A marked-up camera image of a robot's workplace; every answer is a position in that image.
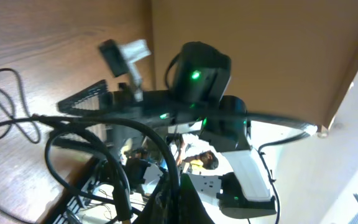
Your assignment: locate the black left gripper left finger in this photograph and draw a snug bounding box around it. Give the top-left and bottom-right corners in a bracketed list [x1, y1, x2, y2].
[134, 180, 174, 224]

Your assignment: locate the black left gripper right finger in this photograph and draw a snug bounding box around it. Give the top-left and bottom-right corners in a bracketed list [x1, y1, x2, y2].
[178, 174, 214, 224]

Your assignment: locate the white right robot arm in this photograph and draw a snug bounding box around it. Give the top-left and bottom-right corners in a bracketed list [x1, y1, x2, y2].
[57, 42, 318, 219]

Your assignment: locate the person in white shirt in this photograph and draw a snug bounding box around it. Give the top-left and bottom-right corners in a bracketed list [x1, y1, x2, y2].
[169, 133, 219, 170]

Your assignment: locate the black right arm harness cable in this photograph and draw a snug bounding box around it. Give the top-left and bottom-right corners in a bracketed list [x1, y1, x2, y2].
[257, 132, 310, 224]

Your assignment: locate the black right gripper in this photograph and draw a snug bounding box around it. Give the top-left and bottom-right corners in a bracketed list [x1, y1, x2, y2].
[57, 80, 179, 124]

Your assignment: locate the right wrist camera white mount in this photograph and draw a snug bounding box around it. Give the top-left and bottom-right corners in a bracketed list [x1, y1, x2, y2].
[98, 39, 152, 102]

